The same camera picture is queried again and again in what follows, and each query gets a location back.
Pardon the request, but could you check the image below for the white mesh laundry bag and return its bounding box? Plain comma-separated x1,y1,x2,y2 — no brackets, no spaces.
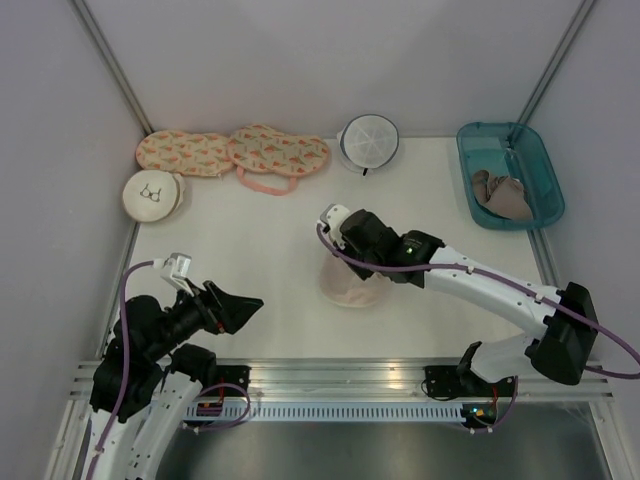
337,114,400,176

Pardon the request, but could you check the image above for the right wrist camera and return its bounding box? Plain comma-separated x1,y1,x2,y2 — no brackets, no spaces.
318,204,351,249

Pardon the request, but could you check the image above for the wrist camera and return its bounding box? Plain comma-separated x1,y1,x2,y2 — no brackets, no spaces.
152,252,193,295
318,204,351,249

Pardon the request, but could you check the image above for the beige glasses-print laundry bag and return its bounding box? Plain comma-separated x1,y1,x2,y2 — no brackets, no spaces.
122,170,186,223

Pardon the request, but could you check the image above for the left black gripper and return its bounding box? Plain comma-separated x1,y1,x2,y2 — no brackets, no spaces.
147,277,263,360

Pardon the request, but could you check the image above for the left frame post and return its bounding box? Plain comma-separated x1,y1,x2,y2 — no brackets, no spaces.
68,0,153,135

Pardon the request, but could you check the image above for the floral bra bag left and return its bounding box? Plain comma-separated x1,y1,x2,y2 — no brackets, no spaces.
135,130,235,177

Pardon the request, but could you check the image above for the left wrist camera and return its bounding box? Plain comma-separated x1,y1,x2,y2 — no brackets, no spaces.
152,252,193,295

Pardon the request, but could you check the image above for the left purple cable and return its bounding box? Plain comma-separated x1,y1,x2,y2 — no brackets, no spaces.
84,259,166,480

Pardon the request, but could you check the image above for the teal plastic bin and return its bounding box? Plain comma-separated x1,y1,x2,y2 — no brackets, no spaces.
456,122,565,231

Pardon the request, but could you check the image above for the beige bra in bin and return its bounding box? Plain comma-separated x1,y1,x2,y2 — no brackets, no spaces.
471,170,533,221

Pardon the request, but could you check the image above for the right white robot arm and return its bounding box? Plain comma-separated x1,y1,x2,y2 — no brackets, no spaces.
325,205,597,395

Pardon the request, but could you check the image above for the right frame post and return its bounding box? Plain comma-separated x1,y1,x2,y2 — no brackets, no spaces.
517,0,599,124

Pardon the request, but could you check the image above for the frame post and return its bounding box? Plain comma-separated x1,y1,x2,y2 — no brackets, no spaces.
517,0,599,124
68,0,153,135

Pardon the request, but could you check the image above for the white slotted cable duct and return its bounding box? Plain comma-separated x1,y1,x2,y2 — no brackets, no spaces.
184,400,464,423

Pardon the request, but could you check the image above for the aluminium mounting rail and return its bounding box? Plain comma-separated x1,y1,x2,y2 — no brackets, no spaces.
69,357,614,401

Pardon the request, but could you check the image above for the floral bra bag pink handle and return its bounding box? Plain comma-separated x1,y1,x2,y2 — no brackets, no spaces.
227,123,331,197

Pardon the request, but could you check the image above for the beige round laundry bag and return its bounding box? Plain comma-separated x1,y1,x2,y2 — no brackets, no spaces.
319,254,391,308

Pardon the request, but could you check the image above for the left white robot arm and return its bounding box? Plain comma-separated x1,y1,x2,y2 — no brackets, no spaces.
81,281,264,479

